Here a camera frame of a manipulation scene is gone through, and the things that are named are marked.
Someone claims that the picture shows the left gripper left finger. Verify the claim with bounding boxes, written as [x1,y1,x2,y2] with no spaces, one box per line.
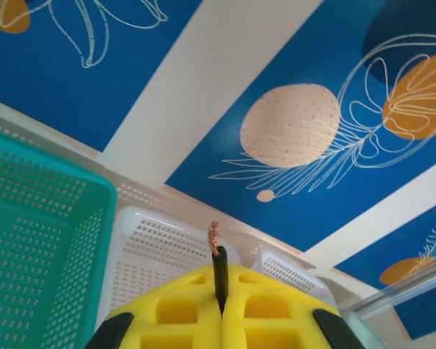
[83,264,225,349]

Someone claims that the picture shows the white plastic basket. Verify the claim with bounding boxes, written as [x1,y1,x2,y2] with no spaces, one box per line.
[250,246,339,314]
[96,205,241,328]

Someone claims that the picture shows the aluminium frame post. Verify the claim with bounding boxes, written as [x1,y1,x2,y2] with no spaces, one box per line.
[343,260,436,349]

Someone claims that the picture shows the black cable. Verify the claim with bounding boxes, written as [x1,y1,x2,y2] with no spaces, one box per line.
[205,220,230,316]

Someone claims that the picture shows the teal plastic basket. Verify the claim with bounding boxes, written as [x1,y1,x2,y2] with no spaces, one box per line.
[0,127,118,349]

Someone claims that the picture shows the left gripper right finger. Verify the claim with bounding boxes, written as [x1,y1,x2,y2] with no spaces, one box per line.
[221,263,365,349]

